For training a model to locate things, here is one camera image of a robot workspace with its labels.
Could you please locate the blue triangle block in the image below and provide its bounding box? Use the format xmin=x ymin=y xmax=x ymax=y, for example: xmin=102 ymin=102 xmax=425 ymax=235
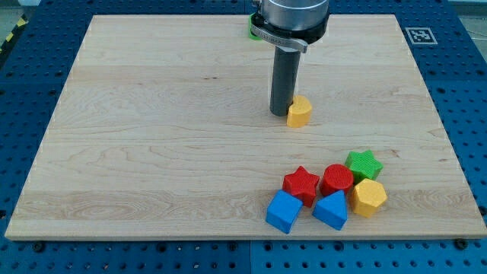
xmin=312 ymin=190 xmax=348 ymax=231

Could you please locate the blue cube block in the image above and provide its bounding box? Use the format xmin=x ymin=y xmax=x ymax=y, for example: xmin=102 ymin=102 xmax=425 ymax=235
xmin=266 ymin=190 xmax=303 ymax=234

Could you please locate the green star block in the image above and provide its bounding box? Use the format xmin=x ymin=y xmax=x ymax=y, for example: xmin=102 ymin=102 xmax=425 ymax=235
xmin=345 ymin=150 xmax=384 ymax=184

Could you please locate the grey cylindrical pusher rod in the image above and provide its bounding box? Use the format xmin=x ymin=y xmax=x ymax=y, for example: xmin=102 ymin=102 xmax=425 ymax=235
xmin=269 ymin=47 xmax=301 ymax=116

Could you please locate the yellow heart block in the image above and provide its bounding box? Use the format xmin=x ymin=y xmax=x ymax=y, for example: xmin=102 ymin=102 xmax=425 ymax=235
xmin=286 ymin=95 xmax=313 ymax=128

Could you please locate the green block behind arm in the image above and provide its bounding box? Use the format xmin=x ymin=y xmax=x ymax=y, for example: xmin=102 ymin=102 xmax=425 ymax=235
xmin=248 ymin=13 xmax=263 ymax=41

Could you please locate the yellow hexagon block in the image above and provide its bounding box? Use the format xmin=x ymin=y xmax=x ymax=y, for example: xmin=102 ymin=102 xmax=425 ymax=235
xmin=349 ymin=179 xmax=387 ymax=218

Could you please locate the wooden board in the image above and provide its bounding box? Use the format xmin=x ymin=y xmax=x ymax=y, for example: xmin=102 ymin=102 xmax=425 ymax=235
xmin=5 ymin=14 xmax=486 ymax=241

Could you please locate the red star block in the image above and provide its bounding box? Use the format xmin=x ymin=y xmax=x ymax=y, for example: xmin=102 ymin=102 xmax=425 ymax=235
xmin=282 ymin=166 xmax=320 ymax=208

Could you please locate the red circle block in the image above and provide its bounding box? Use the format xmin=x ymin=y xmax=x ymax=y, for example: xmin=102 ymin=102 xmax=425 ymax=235
xmin=320 ymin=164 xmax=354 ymax=196

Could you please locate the fiducial marker tag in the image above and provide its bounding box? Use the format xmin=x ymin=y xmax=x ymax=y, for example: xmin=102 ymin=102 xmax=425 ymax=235
xmin=405 ymin=27 xmax=438 ymax=45

